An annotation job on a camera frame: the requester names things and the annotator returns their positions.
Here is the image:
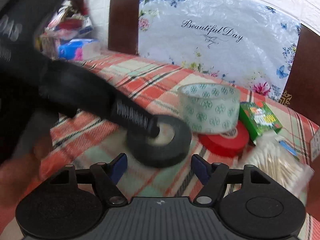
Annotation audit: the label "black tape roll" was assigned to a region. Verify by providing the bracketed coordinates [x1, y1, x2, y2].
[126, 115, 193, 168]

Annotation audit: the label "person's left hand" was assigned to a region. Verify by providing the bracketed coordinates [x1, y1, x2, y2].
[1, 131, 53, 220]

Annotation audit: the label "red tape roll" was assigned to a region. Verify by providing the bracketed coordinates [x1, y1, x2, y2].
[198, 121, 249, 158]

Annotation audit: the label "plaid bed sheet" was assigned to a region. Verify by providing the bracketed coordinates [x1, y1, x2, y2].
[0, 51, 320, 240]

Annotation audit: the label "blue tissue pack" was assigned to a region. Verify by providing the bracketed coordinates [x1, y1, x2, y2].
[57, 38, 101, 61]

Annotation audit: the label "cluttered bedside items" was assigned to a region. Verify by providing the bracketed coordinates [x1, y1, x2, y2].
[35, 0, 94, 59]

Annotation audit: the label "clear patterned tape roll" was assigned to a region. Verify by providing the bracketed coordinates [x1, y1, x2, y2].
[177, 83, 240, 134]

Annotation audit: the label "cotton swabs plastic bag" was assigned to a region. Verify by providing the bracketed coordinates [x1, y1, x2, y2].
[238, 131, 314, 198]

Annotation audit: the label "green small box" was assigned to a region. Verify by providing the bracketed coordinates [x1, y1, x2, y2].
[239, 101, 283, 142]

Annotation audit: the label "brown wooden headboard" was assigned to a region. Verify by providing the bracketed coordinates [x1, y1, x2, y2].
[108, 0, 319, 124]

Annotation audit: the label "floral plastic bag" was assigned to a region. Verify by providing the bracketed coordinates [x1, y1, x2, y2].
[137, 0, 300, 101]

